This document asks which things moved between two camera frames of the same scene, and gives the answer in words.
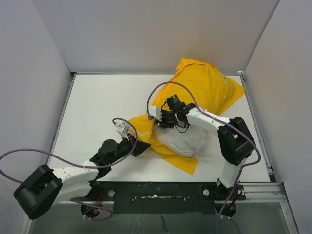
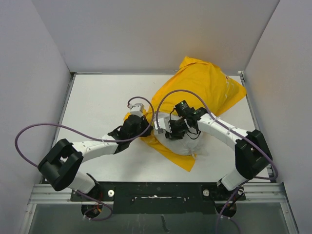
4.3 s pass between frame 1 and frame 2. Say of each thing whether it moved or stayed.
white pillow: stayed
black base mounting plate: stayed
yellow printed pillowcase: moved
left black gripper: moved
